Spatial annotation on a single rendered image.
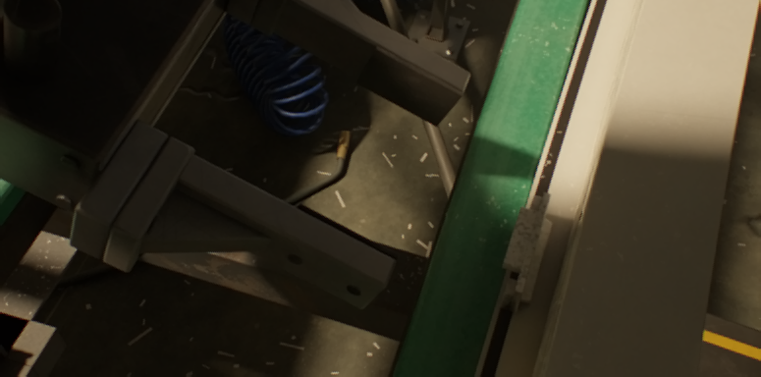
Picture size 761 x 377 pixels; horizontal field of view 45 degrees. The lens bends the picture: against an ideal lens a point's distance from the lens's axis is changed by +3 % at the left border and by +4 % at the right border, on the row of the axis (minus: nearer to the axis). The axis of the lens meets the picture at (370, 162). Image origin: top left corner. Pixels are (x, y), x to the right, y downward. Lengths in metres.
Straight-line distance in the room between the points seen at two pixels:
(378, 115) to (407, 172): 0.13
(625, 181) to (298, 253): 0.12
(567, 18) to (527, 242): 0.16
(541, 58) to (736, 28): 0.10
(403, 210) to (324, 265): 1.11
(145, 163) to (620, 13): 0.26
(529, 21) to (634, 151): 0.15
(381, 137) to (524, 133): 1.08
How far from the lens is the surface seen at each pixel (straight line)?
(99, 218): 0.29
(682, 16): 0.39
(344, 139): 1.47
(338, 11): 0.36
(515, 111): 0.43
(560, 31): 0.47
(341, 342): 1.31
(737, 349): 1.04
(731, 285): 1.46
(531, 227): 0.36
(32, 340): 0.74
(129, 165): 0.30
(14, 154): 0.32
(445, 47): 1.64
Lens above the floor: 1.20
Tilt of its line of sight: 54 degrees down
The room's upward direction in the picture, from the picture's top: 2 degrees clockwise
